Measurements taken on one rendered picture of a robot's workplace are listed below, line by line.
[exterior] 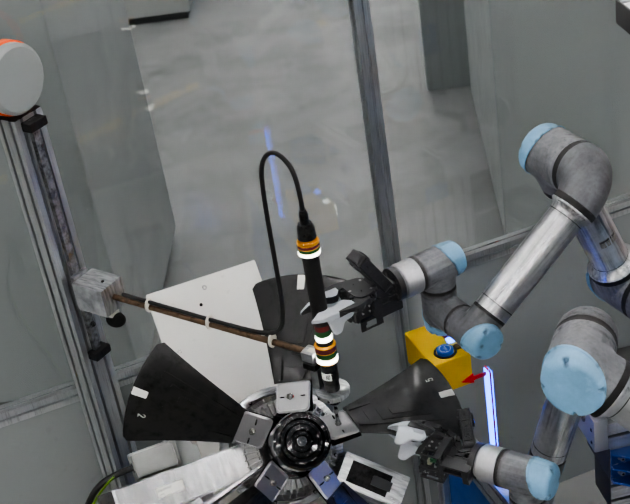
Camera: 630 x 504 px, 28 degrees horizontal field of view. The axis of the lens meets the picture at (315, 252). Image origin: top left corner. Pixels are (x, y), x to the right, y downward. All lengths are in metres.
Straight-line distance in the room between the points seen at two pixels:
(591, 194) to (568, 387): 0.46
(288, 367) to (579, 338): 0.67
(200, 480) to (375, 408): 0.40
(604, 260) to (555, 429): 0.48
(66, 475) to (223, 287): 0.80
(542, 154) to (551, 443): 0.58
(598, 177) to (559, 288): 1.18
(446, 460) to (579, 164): 0.64
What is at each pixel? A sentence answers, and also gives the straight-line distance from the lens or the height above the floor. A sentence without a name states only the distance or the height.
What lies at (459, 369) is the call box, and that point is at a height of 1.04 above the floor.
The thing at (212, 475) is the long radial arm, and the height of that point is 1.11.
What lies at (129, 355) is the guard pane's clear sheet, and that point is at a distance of 3.24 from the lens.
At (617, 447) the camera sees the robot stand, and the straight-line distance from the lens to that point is 2.95.
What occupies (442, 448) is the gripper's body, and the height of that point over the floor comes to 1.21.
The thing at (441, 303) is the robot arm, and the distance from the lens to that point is 2.58.
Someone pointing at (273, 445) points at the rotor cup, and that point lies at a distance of 2.53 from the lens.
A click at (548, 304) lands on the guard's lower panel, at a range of 3.69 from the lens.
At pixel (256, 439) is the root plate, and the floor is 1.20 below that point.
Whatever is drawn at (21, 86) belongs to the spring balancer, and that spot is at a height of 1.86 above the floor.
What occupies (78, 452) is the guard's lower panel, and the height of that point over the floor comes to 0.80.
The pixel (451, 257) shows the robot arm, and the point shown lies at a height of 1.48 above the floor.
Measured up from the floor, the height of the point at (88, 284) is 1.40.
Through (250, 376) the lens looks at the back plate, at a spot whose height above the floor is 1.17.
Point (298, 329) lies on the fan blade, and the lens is 2.62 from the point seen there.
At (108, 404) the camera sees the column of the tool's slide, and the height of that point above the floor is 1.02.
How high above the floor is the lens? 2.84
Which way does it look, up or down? 31 degrees down
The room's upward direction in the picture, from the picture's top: 9 degrees counter-clockwise
